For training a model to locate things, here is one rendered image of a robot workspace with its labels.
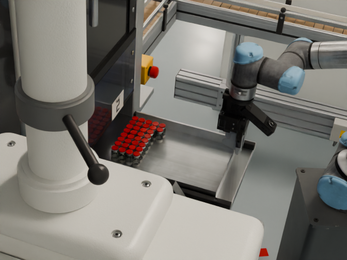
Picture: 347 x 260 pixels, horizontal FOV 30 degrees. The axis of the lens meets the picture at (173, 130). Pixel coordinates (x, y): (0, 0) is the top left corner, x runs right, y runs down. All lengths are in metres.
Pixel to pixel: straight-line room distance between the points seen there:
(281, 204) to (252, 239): 2.34
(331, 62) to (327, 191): 0.35
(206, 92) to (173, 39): 1.44
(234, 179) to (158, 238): 1.12
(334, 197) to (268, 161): 1.58
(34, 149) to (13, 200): 0.08
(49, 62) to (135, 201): 0.22
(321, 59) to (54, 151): 1.17
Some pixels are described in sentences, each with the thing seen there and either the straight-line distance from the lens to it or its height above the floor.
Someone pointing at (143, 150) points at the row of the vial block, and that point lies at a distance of 1.91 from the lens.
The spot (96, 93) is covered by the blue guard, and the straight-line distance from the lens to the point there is 1.72.
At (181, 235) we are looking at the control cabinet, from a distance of 0.80.
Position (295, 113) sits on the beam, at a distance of 2.86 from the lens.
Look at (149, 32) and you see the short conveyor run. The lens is 2.47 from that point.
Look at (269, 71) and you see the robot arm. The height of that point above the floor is 1.23.
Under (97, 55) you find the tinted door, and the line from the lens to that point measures 1.69.
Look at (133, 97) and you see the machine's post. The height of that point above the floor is 0.96.
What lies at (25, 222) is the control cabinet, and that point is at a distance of 0.77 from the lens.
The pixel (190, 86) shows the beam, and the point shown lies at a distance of 2.92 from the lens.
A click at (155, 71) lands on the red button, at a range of 2.09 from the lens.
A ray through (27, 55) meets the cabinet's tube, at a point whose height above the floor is 1.79.
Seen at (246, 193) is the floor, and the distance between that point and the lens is 3.17.
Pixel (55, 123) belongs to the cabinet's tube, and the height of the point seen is 1.71.
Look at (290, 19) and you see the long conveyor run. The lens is 2.67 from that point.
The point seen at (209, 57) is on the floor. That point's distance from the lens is 4.15.
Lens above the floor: 2.13
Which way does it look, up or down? 38 degrees down
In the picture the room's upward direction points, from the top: 5 degrees clockwise
